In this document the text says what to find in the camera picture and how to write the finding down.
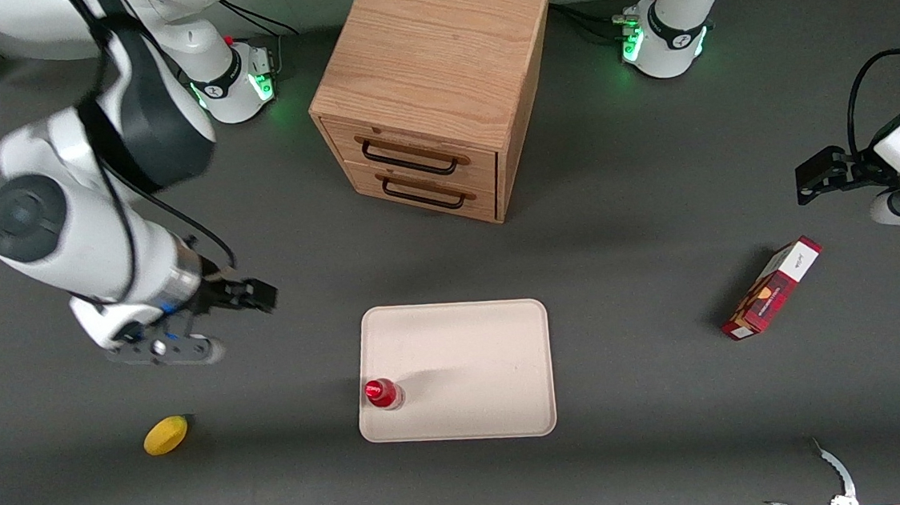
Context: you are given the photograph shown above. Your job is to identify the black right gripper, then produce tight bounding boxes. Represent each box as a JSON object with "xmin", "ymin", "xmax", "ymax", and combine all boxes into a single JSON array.
[{"xmin": 191, "ymin": 271, "xmax": 279, "ymax": 319}]

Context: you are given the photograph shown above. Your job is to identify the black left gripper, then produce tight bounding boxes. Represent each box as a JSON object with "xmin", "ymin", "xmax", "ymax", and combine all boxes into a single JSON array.
[{"xmin": 794, "ymin": 142, "xmax": 896, "ymax": 206}]

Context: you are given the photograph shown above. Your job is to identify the red coke bottle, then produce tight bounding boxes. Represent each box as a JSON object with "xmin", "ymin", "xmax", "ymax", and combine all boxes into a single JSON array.
[{"xmin": 362, "ymin": 376, "xmax": 407, "ymax": 413}]

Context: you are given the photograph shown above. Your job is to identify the beige plastic tray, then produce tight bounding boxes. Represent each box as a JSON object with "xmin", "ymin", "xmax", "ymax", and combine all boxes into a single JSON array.
[{"xmin": 349, "ymin": 293, "xmax": 559, "ymax": 451}]

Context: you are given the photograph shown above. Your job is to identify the red plaid shortbread box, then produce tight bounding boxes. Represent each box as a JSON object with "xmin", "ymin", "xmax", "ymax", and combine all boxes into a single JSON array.
[{"xmin": 713, "ymin": 234, "xmax": 830, "ymax": 343}]

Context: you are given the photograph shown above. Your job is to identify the wooden drawer front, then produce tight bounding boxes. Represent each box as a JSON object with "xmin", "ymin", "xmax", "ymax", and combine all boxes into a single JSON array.
[
  {"xmin": 343, "ymin": 151, "xmax": 501, "ymax": 234},
  {"xmin": 321, "ymin": 105, "xmax": 500, "ymax": 206}
]

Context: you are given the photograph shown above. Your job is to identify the yellow lemon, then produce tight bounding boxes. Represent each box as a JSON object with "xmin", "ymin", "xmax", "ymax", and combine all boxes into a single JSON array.
[{"xmin": 141, "ymin": 415, "xmax": 192, "ymax": 457}]

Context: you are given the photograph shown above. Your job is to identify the wooden drawer cabinet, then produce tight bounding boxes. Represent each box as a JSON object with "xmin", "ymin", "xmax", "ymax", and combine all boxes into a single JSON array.
[{"xmin": 300, "ymin": 0, "xmax": 569, "ymax": 238}]

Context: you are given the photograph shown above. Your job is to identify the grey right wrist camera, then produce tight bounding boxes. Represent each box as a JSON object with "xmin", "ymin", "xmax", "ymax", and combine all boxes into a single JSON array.
[{"xmin": 103, "ymin": 330, "xmax": 227, "ymax": 374}]

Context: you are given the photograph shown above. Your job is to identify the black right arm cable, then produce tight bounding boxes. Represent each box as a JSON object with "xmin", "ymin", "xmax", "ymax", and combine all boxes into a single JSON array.
[{"xmin": 65, "ymin": 0, "xmax": 242, "ymax": 310}]

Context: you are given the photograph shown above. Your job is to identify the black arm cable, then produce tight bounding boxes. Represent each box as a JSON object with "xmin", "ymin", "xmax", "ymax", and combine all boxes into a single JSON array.
[
  {"xmin": 842, "ymin": 48, "xmax": 900, "ymax": 166},
  {"xmin": 65, "ymin": 0, "xmax": 242, "ymax": 310}
]

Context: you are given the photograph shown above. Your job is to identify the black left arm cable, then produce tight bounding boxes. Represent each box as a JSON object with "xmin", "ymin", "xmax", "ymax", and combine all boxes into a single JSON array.
[{"xmin": 842, "ymin": 48, "xmax": 900, "ymax": 166}]

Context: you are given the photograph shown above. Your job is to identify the black drawer handle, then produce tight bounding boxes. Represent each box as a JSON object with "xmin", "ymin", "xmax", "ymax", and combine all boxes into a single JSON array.
[
  {"xmin": 360, "ymin": 130, "xmax": 460, "ymax": 183},
  {"xmin": 381, "ymin": 169, "xmax": 468, "ymax": 215}
]

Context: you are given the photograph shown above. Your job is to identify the black right arm base cables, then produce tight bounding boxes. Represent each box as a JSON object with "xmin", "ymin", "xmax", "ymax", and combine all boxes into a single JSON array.
[{"xmin": 220, "ymin": 0, "xmax": 305, "ymax": 82}]

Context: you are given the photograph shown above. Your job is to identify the black arm base cables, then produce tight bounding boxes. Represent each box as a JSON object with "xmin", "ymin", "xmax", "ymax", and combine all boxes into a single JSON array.
[
  {"xmin": 220, "ymin": 0, "xmax": 305, "ymax": 82},
  {"xmin": 549, "ymin": 0, "xmax": 670, "ymax": 41}
]

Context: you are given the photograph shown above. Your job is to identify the black left arm base cables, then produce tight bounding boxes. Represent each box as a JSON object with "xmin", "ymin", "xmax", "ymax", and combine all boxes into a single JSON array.
[{"xmin": 549, "ymin": 0, "xmax": 670, "ymax": 41}]

